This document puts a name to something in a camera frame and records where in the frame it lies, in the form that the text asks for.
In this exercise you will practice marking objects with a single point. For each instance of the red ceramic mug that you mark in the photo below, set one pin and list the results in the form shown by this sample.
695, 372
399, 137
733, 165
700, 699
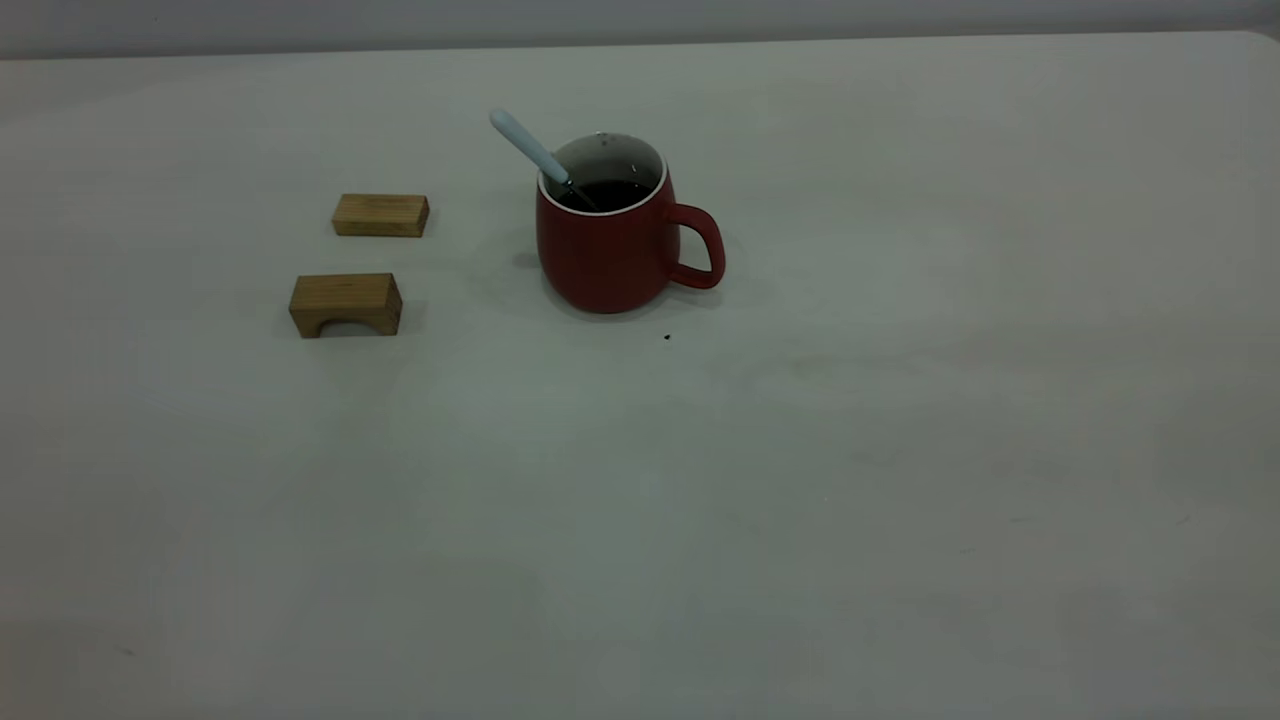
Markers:
610, 260

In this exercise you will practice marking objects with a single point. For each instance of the dark coffee liquid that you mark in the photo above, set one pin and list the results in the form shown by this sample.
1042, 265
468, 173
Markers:
620, 195

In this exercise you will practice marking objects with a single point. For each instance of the plain rectangular wooden block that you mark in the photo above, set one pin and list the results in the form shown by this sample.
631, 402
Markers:
380, 215

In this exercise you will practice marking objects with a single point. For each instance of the arched wooden block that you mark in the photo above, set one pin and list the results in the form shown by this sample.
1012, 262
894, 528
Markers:
345, 295

